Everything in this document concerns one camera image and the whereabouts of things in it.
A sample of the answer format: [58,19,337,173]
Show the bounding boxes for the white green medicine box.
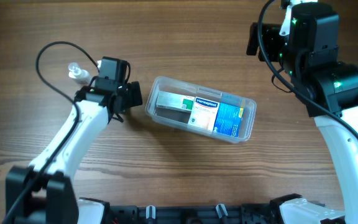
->
[156,91,195,113]

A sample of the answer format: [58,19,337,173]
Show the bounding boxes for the small white plastic bottle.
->
[68,62,91,86]

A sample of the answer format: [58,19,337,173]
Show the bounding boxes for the white Hansaplast plaster box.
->
[188,97,219,131]

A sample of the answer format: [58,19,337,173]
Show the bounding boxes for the clear plastic container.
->
[145,77,257,143]

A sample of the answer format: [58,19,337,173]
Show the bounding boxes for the blue cough drops box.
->
[213,103,244,138]

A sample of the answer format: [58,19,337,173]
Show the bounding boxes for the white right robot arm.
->
[247,1,358,223]

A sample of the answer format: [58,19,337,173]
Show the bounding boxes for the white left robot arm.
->
[3,57,142,224]

